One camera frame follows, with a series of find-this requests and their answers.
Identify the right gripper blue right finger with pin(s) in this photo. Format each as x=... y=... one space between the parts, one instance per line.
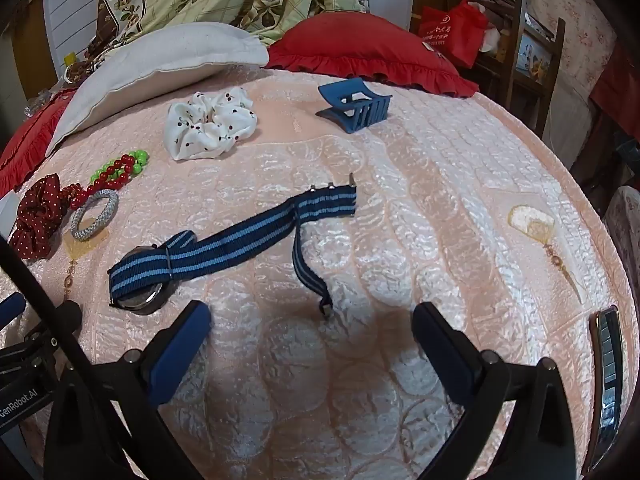
x=449 y=351

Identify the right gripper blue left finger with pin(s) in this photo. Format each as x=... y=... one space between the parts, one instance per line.
x=172 y=350

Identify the blue striped strap watch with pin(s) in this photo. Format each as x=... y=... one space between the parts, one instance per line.
x=140 y=281

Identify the red polka dot scrunchie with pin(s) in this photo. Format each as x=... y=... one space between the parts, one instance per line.
x=39 y=215

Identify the white dotted scrunchie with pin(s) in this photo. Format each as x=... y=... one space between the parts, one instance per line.
x=208 y=125

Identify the blue hair claw clip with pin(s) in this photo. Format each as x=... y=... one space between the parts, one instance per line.
x=352 y=105

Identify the gold fan earring left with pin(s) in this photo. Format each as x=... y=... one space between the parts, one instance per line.
x=83 y=258

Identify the black metal watch band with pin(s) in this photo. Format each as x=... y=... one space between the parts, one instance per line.
x=606 y=339

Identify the red ruffled cushion left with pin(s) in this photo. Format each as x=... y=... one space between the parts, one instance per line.
x=27 y=148

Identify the wooden chair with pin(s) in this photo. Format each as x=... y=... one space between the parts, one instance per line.
x=518 y=64

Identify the white pillow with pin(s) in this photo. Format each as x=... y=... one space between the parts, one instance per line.
x=155 y=64

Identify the red gift bag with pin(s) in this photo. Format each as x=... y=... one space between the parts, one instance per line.
x=457 y=33

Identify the red ruffled pillow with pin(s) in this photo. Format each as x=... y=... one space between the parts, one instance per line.
x=354 y=44

